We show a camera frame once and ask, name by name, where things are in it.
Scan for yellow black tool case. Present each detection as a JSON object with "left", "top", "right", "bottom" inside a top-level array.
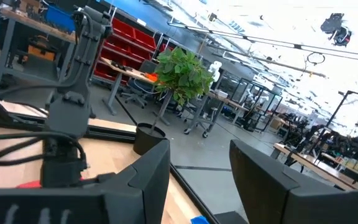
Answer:
[{"left": 28, "top": 45, "right": 57, "bottom": 62}]

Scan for black table edge rail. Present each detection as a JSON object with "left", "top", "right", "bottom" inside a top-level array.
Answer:
[{"left": 169, "top": 163, "right": 222, "bottom": 224}]

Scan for black ceiling cord reel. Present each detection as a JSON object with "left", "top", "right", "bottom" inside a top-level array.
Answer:
[{"left": 320, "top": 12, "right": 353, "bottom": 47}]

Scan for wooden desk grey legs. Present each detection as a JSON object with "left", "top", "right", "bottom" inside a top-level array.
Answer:
[{"left": 99, "top": 57, "right": 157, "bottom": 116}]

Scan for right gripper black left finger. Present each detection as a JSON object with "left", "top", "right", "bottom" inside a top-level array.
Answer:
[{"left": 0, "top": 139, "right": 171, "bottom": 224}]

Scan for small blue measuring cup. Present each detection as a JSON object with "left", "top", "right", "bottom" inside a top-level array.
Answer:
[{"left": 190, "top": 215, "right": 210, "bottom": 224}]

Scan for blue storage bin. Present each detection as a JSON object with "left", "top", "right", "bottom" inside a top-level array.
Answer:
[{"left": 44, "top": 2, "right": 76, "bottom": 32}]

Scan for red storage bin shelf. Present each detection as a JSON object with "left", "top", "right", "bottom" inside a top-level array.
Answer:
[{"left": 93, "top": 17, "right": 175, "bottom": 86}]

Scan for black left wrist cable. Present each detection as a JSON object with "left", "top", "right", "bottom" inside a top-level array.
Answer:
[{"left": 0, "top": 130, "right": 88, "bottom": 167}]

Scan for white humanoid robot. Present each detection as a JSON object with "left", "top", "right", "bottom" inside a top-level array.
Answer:
[{"left": 208, "top": 60, "right": 223, "bottom": 82}]

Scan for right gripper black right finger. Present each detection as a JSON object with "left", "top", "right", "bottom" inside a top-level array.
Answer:
[{"left": 229, "top": 139, "right": 358, "bottom": 224}]

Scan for green leafy artificial plant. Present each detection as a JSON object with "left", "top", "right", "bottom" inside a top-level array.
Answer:
[{"left": 149, "top": 46, "right": 214, "bottom": 131}]

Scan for wheeled wooden table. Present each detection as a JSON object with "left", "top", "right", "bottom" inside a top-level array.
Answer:
[{"left": 183, "top": 90, "right": 250, "bottom": 139}]

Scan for black plant pot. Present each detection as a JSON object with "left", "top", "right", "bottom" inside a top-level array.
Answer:
[{"left": 132, "top": 123, "right": 167, "bottom": 156}]

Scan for grey office chair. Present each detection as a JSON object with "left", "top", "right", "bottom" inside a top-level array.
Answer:
[{"left": 121, "top": 60, "right": 158, "bottom": 109}]

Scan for red measuring cup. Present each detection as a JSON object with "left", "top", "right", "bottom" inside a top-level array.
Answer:
[{"left": 16, "top": 179, "right": 42, "bottom": 189}]

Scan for grey wooden-top workbench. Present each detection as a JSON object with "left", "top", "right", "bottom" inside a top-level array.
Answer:
[{"left": 0, "top": 6, "right": 77, "bottom": 94}]

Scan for long wooden table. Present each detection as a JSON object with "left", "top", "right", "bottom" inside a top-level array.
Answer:
[{"left": 270, "top": 142, "right": 358, "bottom": 191}]

